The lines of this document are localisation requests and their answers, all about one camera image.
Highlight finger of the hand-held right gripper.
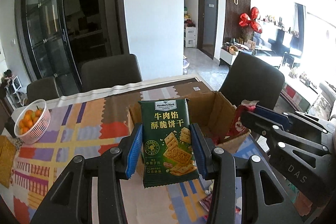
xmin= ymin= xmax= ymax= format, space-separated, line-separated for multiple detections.
xmin=240 ymin=110 xmax=332 ymax=155
xmin=253 ymin=105 xmax=328 ymax=136

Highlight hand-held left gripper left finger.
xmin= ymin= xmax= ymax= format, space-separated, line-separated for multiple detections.
xmin=30 ymin=123 xmax=144 ymax=224

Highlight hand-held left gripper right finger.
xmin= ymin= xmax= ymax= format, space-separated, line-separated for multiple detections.
xmin=189 ymin=123 xmax=298 ymax=224

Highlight red snack packet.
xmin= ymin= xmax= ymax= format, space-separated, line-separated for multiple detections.
xmin=226 ymin=100 xmax=259 ymax=139

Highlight dark green cracker packet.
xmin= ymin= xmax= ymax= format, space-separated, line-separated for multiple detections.
xmin=138 ymin=98 xmax=200 ymax=189

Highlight brown cardboard box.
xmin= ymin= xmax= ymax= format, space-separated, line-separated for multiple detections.
xmin=127 ymin=91 xmax=251 ymax=155

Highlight coffee table with ornaments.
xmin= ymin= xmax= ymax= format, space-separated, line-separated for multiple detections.
xmin=281 ymin=69 xmax=336 ymax=114

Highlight black dining chair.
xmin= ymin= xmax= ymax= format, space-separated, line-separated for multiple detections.
xmin=218 ymin=52 xmax=285 ymax=111

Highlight colourful patterned table mat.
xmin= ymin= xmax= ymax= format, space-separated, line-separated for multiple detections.
xmin=0 ymin=78 xmax=289 ymax=224

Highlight maroon zigzag snack packet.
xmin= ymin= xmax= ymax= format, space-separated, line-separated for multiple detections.
xmin=199 ymin=193 xmax=218 ymax=214

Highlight white television cabinet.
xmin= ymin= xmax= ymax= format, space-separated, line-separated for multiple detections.
xmin=219 ymin=44 xmax=263 ymax=67

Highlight grey dining chair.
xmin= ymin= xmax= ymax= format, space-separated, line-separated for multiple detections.
xmin=26 ymin=76 xmax=60 ymax=104
xmin=81 ymin=54 xmax=143 ymax=93

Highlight red foil balloons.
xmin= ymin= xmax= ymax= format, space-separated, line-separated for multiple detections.
xmin=238 ymin=7 xmax=263 ymax=34

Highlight white basket of oranges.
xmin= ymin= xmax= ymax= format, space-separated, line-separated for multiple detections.
xmin=14 ymin=99 xmax=51 ymax=145

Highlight pile of oranges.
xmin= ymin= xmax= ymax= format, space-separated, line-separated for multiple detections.
xmin=18 ymin=107 xmax=44 ymax=134

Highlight white shelf unit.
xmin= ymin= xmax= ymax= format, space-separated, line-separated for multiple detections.
xmin=184 ymin=7 xmax=198 ymax=48

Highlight dark hallway door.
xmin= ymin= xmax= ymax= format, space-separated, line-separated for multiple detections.
xmin=197 ymin=0 xmax=219 ymax=60

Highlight yellow woven tissue box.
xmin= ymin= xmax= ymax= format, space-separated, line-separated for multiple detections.
xmin=0 ymin=135 xmax=17 ymax=188

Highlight small white toy shelf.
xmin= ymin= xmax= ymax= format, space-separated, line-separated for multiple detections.
xmin=0 ymin=69 xmax=23 ymax=106

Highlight dark glass sliding door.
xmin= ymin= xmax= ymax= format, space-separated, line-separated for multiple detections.
xmin=14 ymin=0 xmax=130 ymax=83

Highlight slatted wood wall panel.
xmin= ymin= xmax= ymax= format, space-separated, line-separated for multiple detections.
xmin=224 ymin=0 xmax=251 ymax=48

